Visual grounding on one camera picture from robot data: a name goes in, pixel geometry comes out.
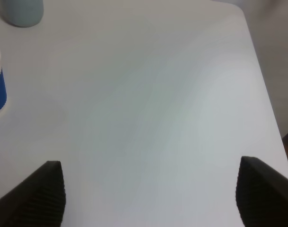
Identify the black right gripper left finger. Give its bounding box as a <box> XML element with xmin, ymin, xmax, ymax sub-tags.
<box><xmin>0</xmin><ymin>161</ymin><xmax>66</xmax><ymax>227</ymax></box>

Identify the teal plastic cup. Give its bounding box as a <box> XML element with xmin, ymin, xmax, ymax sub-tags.
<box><xmin>1</xmin><ymin>0</ymin><xmax>44</xmax><ymax>27</ymax></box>

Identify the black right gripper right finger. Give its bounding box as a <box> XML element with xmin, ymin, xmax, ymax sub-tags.
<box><xmin>235</xmin><ymin>156</ymin><xmax>288</xmax><ymax>227</ymax></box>

